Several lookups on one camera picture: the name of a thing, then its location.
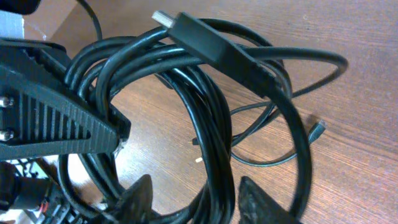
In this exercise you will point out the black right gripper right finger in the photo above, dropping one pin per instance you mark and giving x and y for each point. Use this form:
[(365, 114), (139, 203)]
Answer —
[(257, 207)]

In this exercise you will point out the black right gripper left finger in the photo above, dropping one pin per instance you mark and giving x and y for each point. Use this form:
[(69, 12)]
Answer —
[(134, 205)]

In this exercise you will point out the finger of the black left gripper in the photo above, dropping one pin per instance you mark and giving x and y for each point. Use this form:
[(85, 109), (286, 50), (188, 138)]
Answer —
[(77, 81), (46, 119)]

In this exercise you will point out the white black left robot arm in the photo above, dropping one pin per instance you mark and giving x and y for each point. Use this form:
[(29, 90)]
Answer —
[(33, 193)]

